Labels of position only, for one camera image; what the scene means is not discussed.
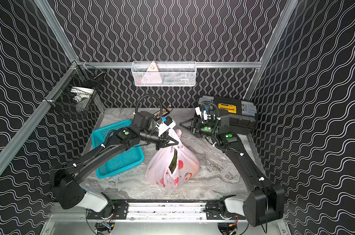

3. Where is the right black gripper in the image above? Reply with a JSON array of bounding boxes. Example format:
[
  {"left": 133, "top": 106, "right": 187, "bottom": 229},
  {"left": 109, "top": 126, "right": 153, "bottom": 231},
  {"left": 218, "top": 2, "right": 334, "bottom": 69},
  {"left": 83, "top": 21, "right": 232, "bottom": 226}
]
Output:
[{"left": 180, "top": 119, "right": 219, "bottom": 139}]

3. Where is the pink strawberry plastic bag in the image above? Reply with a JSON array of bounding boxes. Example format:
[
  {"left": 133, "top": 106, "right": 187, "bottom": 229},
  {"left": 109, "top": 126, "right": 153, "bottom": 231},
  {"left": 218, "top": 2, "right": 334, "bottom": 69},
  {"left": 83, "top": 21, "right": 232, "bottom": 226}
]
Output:
[{"left": 145, "top": 129, "right": 200, "bottom": 190}]

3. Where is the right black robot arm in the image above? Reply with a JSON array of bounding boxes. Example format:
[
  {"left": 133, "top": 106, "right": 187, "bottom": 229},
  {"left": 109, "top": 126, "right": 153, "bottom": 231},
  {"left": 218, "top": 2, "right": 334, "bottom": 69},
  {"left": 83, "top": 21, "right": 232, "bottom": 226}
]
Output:
[{"left": 179, "top": 109, "right": 285, "bottom": 227}]

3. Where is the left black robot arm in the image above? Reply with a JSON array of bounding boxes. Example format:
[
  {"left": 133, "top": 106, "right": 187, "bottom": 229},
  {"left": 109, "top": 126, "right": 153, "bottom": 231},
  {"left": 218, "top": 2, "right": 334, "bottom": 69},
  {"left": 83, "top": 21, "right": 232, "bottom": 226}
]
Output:
[{"left": 50, "top": 111, "right": 178, "bottom": 218}]

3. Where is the teal plastic basket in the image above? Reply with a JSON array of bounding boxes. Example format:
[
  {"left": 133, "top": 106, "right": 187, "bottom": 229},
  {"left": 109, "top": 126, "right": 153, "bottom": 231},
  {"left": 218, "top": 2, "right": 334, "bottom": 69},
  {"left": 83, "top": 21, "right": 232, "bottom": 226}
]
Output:
[{"left": 90, "top": 119, "right": 145, "bottom": 179}]

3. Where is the black yellow toolbox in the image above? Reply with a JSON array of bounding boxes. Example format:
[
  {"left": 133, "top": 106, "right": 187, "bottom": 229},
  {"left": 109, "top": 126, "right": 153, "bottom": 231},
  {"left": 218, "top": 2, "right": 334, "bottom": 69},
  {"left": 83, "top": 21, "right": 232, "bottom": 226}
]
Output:
[{"left": 198, "top": 96, "right": 257, "bottom": 135}]

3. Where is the pink triangular card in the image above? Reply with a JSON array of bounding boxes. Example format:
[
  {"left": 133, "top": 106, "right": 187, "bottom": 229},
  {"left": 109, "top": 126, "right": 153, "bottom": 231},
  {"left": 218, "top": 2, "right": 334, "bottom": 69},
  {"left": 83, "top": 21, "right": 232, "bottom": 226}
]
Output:
[{"left": 141, "top": 61, "right": 162, "bottom": 86}]

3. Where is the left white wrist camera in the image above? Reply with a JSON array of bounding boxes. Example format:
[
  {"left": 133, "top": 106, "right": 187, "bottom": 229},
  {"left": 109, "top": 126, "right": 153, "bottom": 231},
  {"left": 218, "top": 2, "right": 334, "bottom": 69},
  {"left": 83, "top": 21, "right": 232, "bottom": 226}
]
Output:
[{"left": 157, "top": 117, "right": 176, "bottom": 136}]

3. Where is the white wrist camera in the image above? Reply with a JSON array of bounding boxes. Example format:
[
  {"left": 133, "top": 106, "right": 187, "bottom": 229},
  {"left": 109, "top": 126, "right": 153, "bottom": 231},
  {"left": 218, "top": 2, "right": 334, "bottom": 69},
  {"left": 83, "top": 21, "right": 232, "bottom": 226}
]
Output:
[
  {"left": 157, "top": 117, "right": 176, "bottom": 136},
  {"left": 195, "top": 107, "right": 212, "bottom": 121}
]

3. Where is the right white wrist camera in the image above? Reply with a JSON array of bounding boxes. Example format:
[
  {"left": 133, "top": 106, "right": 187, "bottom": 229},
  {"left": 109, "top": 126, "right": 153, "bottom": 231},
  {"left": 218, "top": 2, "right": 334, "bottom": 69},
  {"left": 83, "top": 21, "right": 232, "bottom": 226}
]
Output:
[{"left": 195, "top": 107, "right": 212, "bottom": 121}]

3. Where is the clear wall-mounted basket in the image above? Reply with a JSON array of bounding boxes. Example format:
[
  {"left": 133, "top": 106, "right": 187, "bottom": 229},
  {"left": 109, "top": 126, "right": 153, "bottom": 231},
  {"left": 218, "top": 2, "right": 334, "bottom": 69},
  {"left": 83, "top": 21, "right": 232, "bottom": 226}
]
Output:
[{"left": 131, "top": 61, "right": 197, "bottom": 87}]

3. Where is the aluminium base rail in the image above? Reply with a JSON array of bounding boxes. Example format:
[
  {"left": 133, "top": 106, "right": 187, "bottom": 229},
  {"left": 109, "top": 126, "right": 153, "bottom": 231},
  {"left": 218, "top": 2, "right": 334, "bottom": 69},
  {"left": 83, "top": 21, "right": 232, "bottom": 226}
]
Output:
[{"left": 48, "top": 201, "right": 287, "bottom": 224}]

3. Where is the black wire mesh basket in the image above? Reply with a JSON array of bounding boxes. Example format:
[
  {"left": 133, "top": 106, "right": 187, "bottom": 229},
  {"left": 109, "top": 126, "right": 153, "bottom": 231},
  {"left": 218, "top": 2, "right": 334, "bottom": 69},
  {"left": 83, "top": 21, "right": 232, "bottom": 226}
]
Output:
[{"left": 45, "top": 63, "right": 106, "bottom": 119}]

